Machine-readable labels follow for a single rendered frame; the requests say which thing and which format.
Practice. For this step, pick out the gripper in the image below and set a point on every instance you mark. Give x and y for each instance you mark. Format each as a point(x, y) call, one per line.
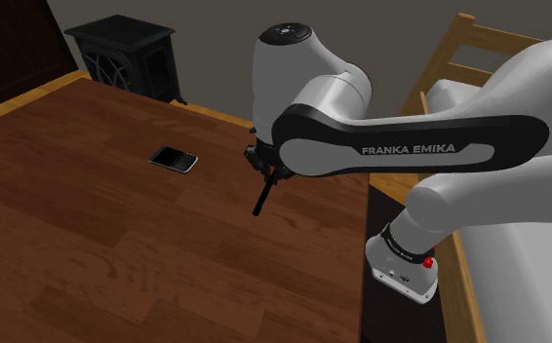
point(263, 158)

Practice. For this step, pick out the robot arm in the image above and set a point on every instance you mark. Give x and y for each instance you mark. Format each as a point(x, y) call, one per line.
point(323, 85)

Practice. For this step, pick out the black phone with keypad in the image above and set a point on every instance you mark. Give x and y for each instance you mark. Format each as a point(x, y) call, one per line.
point(173, 159)

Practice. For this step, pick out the brown wooden table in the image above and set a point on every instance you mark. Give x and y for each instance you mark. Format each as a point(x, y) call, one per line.
point(114, 237)

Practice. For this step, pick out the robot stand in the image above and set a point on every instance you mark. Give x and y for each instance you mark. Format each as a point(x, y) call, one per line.
point(390, 318)

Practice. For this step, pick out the black stove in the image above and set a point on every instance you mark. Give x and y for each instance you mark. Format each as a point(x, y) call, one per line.
point(128, 57)

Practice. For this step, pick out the wooden bed with white mattress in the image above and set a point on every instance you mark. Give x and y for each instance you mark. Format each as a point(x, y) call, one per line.
point(518, 285)

